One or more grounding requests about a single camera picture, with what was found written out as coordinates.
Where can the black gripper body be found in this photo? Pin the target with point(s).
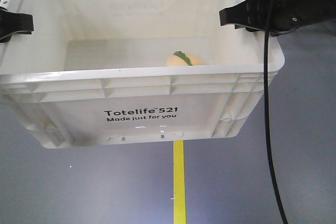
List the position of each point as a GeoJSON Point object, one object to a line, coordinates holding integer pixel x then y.
{"type": "Point", "coordinates": [293, 14]}

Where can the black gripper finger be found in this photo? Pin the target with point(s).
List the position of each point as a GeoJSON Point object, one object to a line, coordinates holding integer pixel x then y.
{"type": "Point", "coordinates": [250, 14]}
{"type": "Point", "coordinates": [15, 23]}

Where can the yellow plush ball green leaf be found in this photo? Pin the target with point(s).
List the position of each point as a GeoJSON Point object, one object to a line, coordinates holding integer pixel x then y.
{"type": "Point", "coordinates": [180, 58]}

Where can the white plastic tote box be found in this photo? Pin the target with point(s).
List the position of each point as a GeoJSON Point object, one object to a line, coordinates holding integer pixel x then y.
{"type": "Point", "coordinates": [93, 72]}

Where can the yellow floor tape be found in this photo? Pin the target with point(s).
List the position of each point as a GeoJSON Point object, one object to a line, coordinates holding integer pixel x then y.
{"type": "Point", "coordinates": [180, 212]}

